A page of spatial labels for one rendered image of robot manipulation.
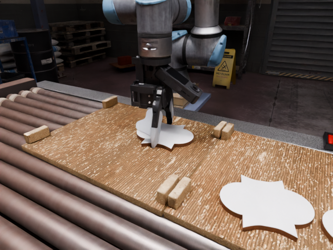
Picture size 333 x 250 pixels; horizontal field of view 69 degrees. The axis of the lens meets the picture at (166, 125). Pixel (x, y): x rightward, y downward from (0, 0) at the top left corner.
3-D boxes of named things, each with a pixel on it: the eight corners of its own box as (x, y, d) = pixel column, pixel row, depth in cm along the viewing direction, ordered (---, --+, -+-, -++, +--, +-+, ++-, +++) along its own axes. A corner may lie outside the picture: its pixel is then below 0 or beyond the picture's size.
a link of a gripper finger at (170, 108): (156, 115, 72) (150, 94, 64) (175, 118, 70) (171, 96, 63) (153, 124, 70) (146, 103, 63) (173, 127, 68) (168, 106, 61)
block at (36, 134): (46, 133, 65) (44, 124, 64) (51, 135, 64) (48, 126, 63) (25, 143, 61) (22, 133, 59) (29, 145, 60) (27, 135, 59)
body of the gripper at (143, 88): (143, 98, 65) (141, 52, 60) (174, 102, 62) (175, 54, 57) (131, 109, 58) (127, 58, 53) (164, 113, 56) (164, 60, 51)
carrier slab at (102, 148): (116, 105, 87) (116, 101, 87) (227, 133, 68) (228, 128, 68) (22, 150, 61) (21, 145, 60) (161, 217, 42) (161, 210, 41)
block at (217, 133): (220, 128, 68) (221, 119, 66) (226, 130, 67) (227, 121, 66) (212, 137, 63) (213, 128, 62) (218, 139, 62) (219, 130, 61)
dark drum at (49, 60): (43, 79, 447) (31, 28, 407) (67, 83, 424) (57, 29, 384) (13, 88, 399) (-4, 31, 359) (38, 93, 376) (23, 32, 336)
